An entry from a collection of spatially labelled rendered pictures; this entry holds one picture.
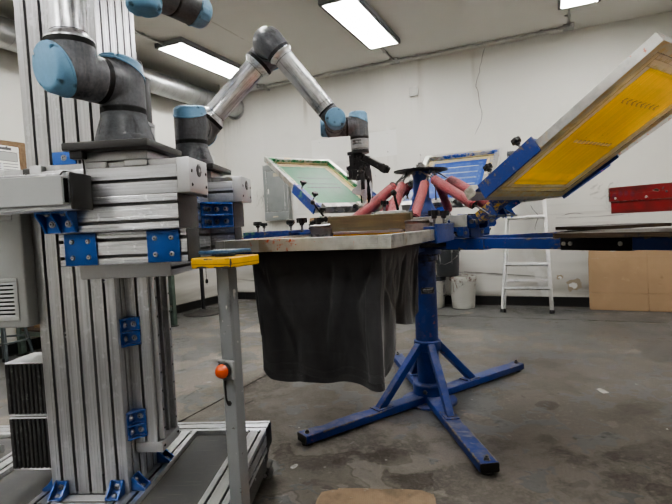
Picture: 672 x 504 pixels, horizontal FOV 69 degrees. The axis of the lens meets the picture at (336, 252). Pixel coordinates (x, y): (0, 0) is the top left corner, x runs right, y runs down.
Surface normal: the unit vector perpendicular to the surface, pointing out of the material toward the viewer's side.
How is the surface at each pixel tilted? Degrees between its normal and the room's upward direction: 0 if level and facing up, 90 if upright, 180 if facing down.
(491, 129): 90
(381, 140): 90
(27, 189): 90
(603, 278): 78
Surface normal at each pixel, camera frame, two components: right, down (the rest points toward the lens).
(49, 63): -0.49, 0.20
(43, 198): -0.07, 0.06
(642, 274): -0.42, -0.14
